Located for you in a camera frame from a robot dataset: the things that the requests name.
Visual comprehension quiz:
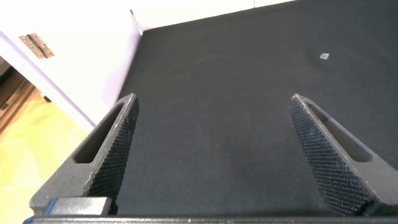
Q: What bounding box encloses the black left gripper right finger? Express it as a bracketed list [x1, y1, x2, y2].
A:
[287, 93, 398, 217]

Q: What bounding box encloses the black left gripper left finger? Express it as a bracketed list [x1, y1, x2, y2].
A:
[29, 92, 140, 216]

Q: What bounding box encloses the brown wooden furniture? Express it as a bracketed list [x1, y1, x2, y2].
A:
[0, 57, 42, 133]

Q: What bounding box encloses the brass door hinge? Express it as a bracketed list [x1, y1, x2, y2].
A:
[18, 32, 55, 60]

